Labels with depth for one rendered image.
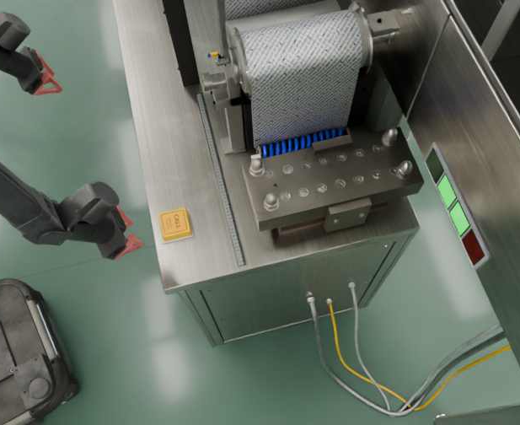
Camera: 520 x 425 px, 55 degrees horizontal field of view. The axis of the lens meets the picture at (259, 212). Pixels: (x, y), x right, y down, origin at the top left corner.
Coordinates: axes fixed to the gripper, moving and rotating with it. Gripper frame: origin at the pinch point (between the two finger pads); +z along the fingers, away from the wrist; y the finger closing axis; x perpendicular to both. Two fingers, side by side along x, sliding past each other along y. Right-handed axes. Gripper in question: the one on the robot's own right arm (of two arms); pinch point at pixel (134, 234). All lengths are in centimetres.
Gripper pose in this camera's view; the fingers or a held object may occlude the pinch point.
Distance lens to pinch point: 113.6
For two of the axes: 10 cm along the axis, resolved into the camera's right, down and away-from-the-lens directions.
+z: 4.5, 1.4, 8.8
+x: -7.4, 6.2, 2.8
